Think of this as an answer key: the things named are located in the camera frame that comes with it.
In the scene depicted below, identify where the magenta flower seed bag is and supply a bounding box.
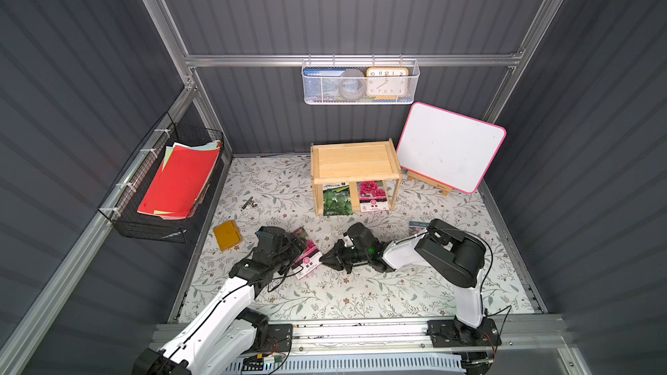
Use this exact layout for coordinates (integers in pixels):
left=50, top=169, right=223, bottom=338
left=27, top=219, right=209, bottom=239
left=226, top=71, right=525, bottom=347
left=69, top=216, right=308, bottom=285
left=358, top=181, right=389, bottom=213
left=292, top=227, right=322, bottom=280

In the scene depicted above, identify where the purple flower seed bag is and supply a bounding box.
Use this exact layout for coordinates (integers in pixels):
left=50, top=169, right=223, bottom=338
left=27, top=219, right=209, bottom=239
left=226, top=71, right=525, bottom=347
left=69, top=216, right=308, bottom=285
left=408, top=220, right=428, bottom=236

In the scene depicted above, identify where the wooden two-tier shelf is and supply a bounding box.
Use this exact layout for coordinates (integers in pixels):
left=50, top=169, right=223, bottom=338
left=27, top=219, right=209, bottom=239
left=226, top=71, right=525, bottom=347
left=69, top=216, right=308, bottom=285
left=310, top=139, right=402, bottom=216

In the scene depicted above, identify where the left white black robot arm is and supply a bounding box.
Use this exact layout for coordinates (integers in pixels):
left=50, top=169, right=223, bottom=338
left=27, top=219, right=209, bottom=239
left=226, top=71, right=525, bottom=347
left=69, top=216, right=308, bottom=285
left=131, top=227, right=307, bottom=374

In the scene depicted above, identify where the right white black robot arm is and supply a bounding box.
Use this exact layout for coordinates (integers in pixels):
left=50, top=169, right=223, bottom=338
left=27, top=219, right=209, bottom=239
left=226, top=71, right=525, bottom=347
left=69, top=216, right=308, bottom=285
left=321, top=219, right=489, bottom=331

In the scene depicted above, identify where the green leaf seed bag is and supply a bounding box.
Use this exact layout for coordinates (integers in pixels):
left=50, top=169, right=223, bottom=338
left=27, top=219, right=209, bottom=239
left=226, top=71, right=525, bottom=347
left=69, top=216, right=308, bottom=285
left=323, top=182, right=354, bottom=216

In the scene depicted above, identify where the small metal bolt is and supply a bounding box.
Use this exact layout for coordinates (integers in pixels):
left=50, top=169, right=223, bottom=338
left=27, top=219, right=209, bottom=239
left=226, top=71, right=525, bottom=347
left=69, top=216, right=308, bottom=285
left=241, top=197, right=254, bottom=210

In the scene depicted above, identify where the yellow sponge block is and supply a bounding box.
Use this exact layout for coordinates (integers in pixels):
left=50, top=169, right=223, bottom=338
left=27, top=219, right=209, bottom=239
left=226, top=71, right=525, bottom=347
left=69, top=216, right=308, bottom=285
left=213, top=220, right=242, bottom=252

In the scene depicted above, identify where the wooden whiteboard easel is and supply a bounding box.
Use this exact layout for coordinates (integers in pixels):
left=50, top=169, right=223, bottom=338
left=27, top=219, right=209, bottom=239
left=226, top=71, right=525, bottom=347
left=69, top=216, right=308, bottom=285
left=406, top=170, right=453, bottom=195

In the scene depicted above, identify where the red paper folder stack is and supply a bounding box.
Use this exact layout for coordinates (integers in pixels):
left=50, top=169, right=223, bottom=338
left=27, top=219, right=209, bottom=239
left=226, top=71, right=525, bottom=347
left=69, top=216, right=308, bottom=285
left=137, top=140, right=222, bottom=220

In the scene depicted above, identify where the pink framed whiteboard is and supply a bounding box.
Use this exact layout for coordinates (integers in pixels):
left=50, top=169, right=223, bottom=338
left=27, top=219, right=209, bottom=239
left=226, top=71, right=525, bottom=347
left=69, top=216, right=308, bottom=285
left=397, top=102, right=507, bottom=194

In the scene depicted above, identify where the blue box in basket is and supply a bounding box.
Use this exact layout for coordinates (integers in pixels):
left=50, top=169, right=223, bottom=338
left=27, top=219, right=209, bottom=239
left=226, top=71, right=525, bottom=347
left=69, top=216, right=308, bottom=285
left=302, top=68, right=345, bottom=104

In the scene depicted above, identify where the grey tape roll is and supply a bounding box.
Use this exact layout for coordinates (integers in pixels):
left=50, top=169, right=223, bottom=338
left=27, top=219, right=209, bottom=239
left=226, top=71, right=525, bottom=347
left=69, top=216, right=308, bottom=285
left=339, top=69, right=367, bottom=101

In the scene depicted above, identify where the yellow analog clock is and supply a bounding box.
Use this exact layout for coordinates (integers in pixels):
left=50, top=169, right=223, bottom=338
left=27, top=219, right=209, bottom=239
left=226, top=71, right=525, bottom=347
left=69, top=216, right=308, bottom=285
left=366, top=67, right=410, bottom=100

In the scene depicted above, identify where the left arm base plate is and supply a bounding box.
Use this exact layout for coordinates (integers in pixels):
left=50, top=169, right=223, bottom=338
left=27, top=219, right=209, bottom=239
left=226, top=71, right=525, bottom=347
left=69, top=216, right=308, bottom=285
left=248, top=324, right=294, bottom=354

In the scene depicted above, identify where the white perforated cable duct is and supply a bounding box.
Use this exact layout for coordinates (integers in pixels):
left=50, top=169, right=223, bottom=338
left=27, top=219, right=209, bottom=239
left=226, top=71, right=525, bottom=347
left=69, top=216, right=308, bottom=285
left=221, top=352, right=467, bottom=374

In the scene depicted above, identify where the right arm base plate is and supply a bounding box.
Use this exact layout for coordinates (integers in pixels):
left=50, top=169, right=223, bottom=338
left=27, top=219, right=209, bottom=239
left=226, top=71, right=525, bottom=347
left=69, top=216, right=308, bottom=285
left=427, top=317, right=502, bottom=348

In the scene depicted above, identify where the black wire side basket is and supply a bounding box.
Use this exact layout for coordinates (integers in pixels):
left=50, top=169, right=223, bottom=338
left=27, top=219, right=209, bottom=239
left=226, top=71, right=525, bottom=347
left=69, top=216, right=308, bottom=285
left=98, top=116, right=225, bottom=244

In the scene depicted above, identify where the white wire wall basket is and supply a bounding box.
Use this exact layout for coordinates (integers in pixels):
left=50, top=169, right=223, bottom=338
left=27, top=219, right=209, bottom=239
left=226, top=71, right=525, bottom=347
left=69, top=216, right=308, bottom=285
left=300, top=58, right=420, bottom=105

